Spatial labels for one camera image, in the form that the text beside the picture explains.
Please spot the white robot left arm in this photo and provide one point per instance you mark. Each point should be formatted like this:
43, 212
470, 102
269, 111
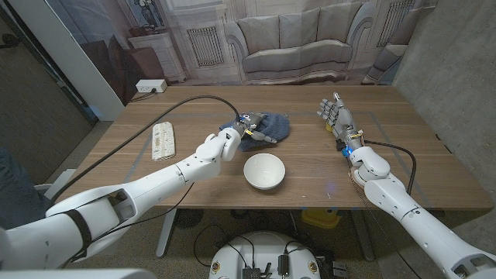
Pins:
155, 186

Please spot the person in blue jeans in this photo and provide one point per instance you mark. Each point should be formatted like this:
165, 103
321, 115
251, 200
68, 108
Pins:
15, 190

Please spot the black connector block on torso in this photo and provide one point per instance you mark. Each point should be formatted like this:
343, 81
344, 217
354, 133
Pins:
252, 273

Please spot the black adapter on torso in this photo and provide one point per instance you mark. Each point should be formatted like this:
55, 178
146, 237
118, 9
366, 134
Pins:
283, 265

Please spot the white power strip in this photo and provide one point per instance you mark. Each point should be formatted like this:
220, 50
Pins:
151, 85

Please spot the white table leg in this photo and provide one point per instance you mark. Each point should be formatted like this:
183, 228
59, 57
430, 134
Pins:
362, 236
166, 232

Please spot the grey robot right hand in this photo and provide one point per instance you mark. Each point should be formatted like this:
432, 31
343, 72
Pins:
344, 121

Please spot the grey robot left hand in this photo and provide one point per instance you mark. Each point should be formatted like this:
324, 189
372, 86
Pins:
250, 120

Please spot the blue towel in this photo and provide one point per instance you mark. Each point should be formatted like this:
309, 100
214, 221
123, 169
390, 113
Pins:
277, 126

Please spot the printed sofa room backdrop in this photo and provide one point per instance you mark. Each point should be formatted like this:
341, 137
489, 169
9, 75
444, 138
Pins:
294, 46

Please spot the yellow object under table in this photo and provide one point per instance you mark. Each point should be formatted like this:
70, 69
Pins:
319, 219

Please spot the white bowl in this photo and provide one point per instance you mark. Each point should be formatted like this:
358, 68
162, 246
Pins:
264, 170

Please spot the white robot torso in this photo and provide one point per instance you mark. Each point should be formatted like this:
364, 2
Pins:
265, 252

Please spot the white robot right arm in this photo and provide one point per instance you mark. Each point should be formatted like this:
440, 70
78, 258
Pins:
426, 228

